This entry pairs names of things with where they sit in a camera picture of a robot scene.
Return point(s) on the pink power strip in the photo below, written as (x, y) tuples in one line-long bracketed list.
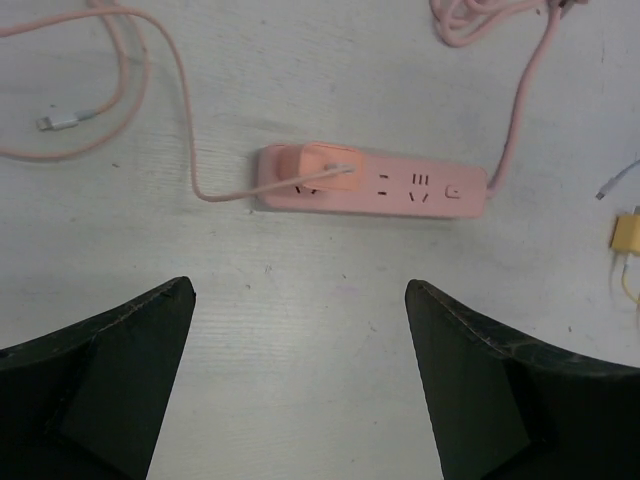
[(392, 185)]

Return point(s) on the pink charger plug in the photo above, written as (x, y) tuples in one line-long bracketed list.
[(295, 161)]

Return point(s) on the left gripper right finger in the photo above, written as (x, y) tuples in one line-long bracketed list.
[(506, 405)]

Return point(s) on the yellow charger plug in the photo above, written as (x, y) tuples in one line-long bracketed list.
[(626, 234)]

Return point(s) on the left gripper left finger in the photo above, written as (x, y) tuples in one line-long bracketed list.
[(88, 401)]

